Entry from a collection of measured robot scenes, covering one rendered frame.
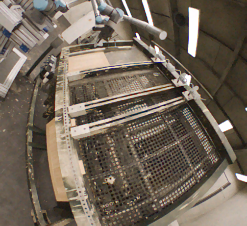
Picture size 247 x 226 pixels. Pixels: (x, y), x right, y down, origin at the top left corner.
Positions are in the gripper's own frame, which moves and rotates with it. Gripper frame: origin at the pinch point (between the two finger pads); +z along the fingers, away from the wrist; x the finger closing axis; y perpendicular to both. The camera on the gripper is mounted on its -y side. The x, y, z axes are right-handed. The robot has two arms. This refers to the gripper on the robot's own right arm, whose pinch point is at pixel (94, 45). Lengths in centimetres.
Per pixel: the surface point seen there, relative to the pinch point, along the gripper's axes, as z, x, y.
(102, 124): 29, -55, 11
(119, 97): 18.6, -36.4, 26.1
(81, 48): 35, 80, 6
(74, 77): 37.8, 2.1, -3.1
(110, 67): 15.5, 3.6, 27.2
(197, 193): 10, -128, 50
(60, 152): 48, -67, -15
